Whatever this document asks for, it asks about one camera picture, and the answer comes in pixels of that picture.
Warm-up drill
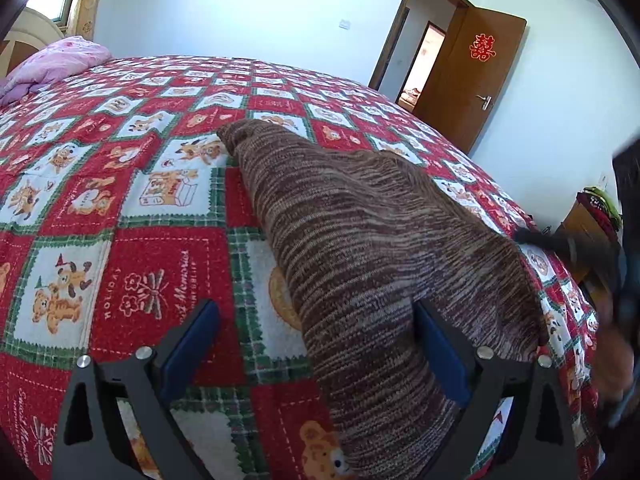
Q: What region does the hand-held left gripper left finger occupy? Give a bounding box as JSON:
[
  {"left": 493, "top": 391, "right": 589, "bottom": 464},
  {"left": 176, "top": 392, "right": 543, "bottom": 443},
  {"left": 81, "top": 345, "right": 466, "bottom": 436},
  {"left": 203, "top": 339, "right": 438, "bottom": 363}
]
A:
[{"left": 51, "top": 299, "right": 221, "bottom": 480}]

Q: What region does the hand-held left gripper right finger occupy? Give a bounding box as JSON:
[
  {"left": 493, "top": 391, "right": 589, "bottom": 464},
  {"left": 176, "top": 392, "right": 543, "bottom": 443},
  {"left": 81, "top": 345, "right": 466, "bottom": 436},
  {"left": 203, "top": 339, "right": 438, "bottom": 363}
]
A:
[{"left": 412, "top": 299, "right": 581, "bottom": 480}]

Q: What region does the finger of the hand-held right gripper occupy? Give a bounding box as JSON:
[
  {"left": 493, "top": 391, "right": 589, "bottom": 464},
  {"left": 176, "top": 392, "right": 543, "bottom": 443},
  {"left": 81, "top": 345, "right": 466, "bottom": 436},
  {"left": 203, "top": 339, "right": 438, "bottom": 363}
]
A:
[{"left": 512, "top": 227, "right": 621, "bottom": 281}]

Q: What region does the brown knit sweater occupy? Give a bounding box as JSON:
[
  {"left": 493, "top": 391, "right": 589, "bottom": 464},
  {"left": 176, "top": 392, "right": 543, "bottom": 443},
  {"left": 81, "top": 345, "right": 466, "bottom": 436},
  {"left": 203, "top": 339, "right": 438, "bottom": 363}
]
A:
[{"left": 217, "top": 119, "right": 551, "bottom": 480}]

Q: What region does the pile of colourful clothes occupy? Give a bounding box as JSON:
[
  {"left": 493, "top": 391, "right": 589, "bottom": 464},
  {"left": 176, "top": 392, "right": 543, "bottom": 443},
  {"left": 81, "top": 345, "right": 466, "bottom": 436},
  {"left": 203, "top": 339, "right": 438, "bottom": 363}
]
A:
[{"left": 575, "top": 186, "right": 625, "bottom": 233}]

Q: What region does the person's right hand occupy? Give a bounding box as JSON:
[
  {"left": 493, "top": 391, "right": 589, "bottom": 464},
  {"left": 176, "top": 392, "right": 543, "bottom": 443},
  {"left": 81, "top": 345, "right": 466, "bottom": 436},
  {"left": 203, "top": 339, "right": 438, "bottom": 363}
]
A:
[{"left": 589, "top": 290, "right": 640, "bottom": 406}]

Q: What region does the wooden cabinet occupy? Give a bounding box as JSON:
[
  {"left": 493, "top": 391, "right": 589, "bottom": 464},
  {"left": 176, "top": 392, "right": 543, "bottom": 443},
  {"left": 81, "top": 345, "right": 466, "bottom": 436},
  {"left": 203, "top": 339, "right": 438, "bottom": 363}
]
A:
[{"left": 552, "top": 200, "right": 626, "bottom": 288}]

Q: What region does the red checked printed bedspread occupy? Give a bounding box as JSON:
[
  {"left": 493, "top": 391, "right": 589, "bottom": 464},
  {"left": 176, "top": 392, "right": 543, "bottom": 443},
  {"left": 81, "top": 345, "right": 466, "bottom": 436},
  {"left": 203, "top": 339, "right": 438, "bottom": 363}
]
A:
[{"left": 0, "top": 55, "right": 601, "bottom": 480}]

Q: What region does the brown wooden door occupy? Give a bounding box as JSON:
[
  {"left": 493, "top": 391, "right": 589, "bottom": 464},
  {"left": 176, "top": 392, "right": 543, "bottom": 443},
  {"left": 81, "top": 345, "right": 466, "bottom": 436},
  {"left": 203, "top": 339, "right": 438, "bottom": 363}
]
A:
[{"left": 412, "top": 6, "right": 528, "bottom": 153}]

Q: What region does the red paper door decoration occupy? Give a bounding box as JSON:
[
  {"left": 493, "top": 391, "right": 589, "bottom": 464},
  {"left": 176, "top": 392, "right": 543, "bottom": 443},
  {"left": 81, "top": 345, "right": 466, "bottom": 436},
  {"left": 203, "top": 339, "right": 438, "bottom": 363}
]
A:
[{"left": 469, "top": 34, "right": 495, "bottom": 62}]

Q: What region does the pink quilt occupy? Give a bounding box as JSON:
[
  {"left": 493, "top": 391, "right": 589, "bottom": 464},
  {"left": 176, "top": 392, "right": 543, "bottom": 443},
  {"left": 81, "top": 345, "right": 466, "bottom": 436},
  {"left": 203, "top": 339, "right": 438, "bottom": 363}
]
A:
[{"left": 0, "top": 36, "right": 113, "bottom": 107}]

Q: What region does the wooden headboard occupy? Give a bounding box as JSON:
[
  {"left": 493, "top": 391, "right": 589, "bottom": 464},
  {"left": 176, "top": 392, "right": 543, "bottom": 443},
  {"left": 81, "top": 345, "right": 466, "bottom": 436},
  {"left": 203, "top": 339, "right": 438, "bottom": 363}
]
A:
[{"left": 0, "top": 7, "right": 66, "bottom": 78}]

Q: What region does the yellow patterned curtain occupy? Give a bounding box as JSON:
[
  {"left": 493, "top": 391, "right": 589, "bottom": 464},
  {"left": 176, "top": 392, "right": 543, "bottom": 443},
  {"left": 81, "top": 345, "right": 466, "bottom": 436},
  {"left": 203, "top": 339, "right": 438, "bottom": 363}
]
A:
[{"left": 67, "top": 0, "right": 106, "bottom": 41}]

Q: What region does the brown door frame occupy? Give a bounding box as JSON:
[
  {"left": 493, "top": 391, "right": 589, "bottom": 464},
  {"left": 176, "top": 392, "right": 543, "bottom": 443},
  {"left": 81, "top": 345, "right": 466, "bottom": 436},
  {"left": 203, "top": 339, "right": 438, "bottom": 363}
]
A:
[{"left": 368, "top": 0, "right": 471, "bottom": 106}]

